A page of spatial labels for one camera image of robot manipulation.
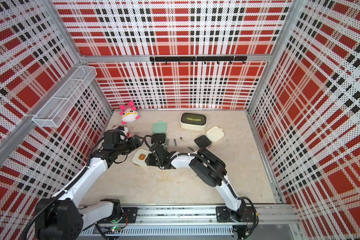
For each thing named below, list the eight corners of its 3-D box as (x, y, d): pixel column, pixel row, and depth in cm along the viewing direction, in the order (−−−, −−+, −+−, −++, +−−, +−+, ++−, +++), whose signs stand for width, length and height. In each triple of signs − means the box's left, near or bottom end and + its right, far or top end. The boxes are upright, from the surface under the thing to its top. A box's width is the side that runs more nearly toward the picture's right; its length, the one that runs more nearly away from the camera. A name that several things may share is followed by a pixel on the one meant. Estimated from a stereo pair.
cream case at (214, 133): (201, 152, 99) (201, 149, 96) (191, 140, 105) (191, 137, 103) (227, 136, 107) (228, 133, 104) (217, 126, 113) (217, 123, 111)
